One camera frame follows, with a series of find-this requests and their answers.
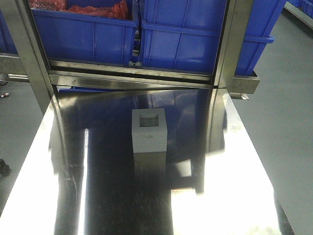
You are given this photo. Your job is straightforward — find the gray square foam base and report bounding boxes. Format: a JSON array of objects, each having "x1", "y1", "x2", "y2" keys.
[{"x1": 132, "y1": 108, "x2": 168, "y2": 153}]

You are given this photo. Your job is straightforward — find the blue plastic bin right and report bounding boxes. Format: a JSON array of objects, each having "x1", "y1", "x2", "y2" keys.
[{"x1": 139, "y1": 0, "x2": 285, "y2": 76}]

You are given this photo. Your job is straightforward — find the blue bin with red bags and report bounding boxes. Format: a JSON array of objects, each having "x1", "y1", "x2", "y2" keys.
[{"x1": 31, "y1": 0, "x2": 139, "y2": 65}]

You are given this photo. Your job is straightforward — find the red mesh bags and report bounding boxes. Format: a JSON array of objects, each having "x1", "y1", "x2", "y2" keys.
[{"x1": 28, "y1": 0, "x2": 130, "y2": 20}]

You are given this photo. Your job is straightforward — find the stainless steel rack frame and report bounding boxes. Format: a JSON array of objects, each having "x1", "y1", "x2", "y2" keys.
[{"x1": 0, "y1": 0, "x2": 259, "y2": 112}]

